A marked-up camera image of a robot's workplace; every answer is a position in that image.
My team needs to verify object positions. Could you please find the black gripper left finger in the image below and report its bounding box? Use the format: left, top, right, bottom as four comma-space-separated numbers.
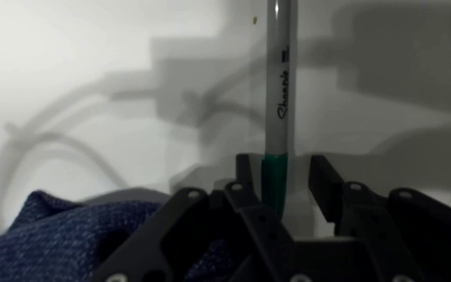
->
223, 152, 296, 252

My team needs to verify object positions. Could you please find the silver marker pen green cap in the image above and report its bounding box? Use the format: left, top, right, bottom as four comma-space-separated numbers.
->
260, 0, 301, 224

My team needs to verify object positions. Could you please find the dark blue cloth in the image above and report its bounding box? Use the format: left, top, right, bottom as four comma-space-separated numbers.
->
0, 188, 240, 282

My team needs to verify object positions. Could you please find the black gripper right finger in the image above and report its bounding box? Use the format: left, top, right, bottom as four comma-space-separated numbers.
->
307, 154, 373, 248

